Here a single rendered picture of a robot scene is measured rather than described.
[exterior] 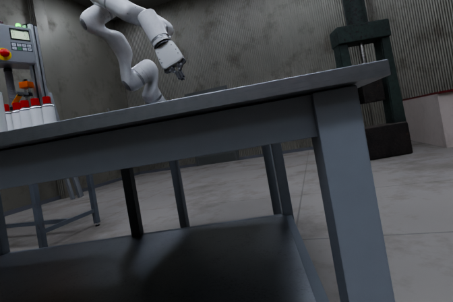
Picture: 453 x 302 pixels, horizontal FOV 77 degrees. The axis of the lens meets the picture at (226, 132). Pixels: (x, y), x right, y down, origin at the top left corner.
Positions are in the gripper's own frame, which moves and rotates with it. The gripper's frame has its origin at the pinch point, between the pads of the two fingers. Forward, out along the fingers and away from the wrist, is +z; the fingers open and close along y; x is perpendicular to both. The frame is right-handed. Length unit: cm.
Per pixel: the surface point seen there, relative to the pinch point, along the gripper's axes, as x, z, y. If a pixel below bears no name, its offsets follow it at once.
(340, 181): 82, 48, -23
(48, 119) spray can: 2, -14, 62
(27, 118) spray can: 3, -19, 70
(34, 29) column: -15, -65, 57
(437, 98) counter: -346, 134, -282
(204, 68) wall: -699, -193, 22
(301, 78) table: 85, 34, -25
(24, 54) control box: -8, -52, 63
